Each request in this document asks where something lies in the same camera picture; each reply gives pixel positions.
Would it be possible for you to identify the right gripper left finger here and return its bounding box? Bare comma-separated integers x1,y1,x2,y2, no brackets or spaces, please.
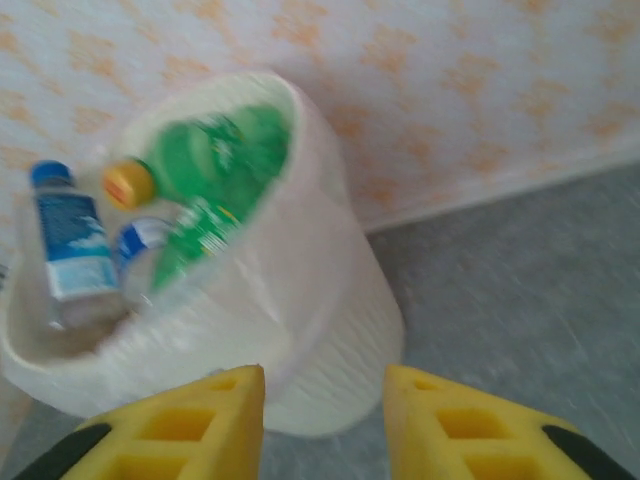
14,363,266,480

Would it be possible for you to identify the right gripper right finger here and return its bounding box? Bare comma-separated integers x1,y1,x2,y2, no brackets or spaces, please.
384,363,636,480

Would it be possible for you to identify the clear bottle blue label blue cap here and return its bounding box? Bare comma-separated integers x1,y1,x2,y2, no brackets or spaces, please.
112,217,181,306

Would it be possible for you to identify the rectangular clear bottle blue cap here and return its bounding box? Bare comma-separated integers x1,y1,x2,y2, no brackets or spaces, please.
17,158,129,334

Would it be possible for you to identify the cream plastic bin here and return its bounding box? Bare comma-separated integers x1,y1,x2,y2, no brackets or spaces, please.
0,69,406,439

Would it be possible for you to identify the translucent plastic bin liner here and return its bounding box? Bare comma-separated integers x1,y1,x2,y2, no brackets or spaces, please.
0,69,361,401

